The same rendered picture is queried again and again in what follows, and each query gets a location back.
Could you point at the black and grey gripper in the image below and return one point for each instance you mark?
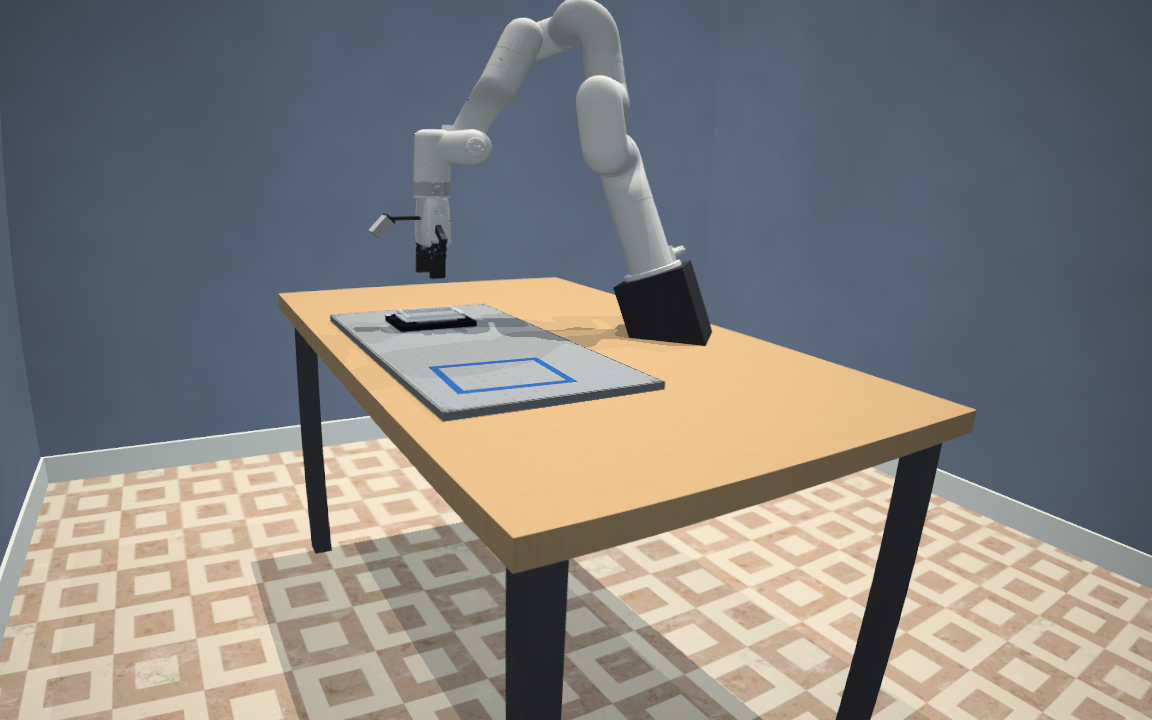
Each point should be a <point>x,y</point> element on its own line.
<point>432,222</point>

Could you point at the blue tape outline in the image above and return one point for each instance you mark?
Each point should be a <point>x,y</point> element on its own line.
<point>458,390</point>

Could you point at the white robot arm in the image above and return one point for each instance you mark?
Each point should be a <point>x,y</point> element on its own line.
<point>601,106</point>

